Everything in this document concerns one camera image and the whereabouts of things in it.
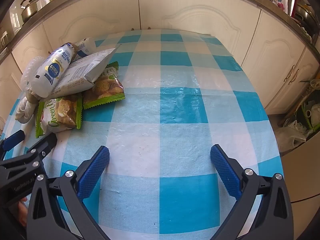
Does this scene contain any grey kitchen countertop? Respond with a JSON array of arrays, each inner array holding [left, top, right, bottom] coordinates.
[[0, 0, 320, 63]]

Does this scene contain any brass cabinet handle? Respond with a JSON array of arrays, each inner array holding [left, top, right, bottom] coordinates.
[[284, 65, 300, 84]]

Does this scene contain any clear bottle with blue label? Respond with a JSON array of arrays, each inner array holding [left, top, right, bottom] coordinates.
[[74, 37, 97, 61]]

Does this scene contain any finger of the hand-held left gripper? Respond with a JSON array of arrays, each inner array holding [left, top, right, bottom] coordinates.
[[0, 130, 25, 160], [0, 133, 57, 175]]

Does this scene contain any person's left hand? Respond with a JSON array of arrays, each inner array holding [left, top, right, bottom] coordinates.
[[18, 196, 29, 227]]

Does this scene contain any green cookie packet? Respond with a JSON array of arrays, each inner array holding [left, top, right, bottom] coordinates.
[[35, 95, 83, 138], [82, 61, 125, 110]]

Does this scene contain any white teapot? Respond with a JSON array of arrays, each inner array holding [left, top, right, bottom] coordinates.
[[304, 104, 320, 119]]

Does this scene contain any white plastic bag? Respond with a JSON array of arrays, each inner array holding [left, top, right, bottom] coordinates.
[[274, 120, 308, 151]]

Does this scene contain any floral cloth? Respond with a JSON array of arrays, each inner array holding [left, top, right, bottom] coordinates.
[[272, 0, 291, 13]]

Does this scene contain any green plastic rack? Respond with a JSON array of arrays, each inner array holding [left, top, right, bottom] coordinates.
[[301, 99, 320, 133]]

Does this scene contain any steel pot with lid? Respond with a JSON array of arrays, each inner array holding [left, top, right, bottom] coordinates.
[[20, 0, 41, 23]]

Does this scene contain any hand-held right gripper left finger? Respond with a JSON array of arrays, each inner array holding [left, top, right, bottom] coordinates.
[[26, 145, 111, 240]]

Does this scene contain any row of cream cabinet doors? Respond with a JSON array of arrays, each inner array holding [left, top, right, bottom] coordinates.
[[0, 0, 320, 130]]

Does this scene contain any white yogurt bottle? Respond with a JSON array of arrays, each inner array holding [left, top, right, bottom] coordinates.
[[30, 44, 77, 98]]

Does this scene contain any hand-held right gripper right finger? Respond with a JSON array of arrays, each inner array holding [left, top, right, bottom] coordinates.
[[209, 144, 294, 240]]

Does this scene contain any blue checked tablecloth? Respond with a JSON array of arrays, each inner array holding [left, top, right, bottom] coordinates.
[[0, 29, 284, 240]]

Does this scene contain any grey white snack bag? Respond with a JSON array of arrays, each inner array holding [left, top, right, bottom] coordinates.
[[50, 44, 122, 96]]

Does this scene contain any stack of steel basins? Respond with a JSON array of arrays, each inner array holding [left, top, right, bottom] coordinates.
[[290, 0, 316, 32]]

